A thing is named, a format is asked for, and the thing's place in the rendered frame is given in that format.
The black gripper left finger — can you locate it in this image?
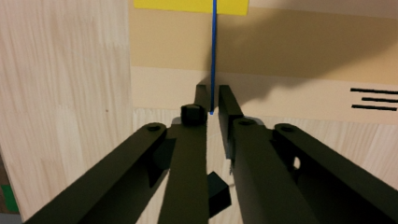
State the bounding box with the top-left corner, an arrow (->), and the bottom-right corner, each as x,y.
23,85 -> 210,224

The brown cardboard box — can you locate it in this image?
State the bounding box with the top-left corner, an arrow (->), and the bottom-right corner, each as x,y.
128,0 -> 398,125

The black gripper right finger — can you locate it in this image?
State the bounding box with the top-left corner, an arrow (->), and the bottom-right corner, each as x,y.
217,85 -> 398,224

